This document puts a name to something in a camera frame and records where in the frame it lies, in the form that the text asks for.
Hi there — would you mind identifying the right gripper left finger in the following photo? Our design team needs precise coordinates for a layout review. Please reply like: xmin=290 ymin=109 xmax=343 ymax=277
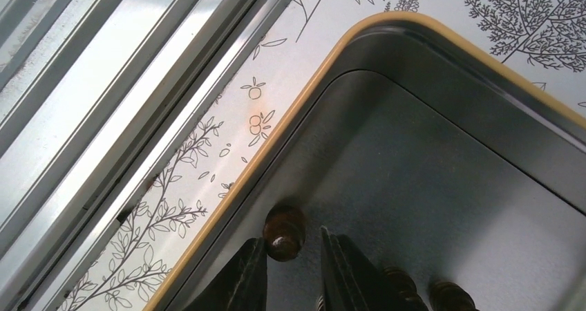
xmin=185 ymin=238 xmax=267 ymax=311

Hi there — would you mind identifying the brown chess piece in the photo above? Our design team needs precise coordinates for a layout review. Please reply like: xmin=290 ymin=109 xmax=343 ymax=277
xmin=263 ymin=205 xmax=306 ymax=262
xmin=383 ymin=267 xmax=428 ymax=311
xmin=429 ymin=281 xmax=478 ymax=311

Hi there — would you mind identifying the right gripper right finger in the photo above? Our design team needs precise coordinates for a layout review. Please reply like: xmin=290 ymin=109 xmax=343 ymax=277
xmin=320 ymin=226 xmax=413 ymax=310

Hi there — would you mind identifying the gold tin tray with pieces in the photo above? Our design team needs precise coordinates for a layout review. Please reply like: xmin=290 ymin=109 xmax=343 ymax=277
xmin=147 ymin=12 xmax=585 ymax=310

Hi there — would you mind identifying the floral patterned table mat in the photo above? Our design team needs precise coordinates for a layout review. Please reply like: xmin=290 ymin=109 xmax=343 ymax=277
xmin=60 ymin=0 xmax=585 ymax=310

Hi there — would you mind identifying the aluminium front rail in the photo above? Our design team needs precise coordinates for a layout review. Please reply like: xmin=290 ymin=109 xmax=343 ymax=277
xmin=1 ymin=0 xmax=286 ymax=310

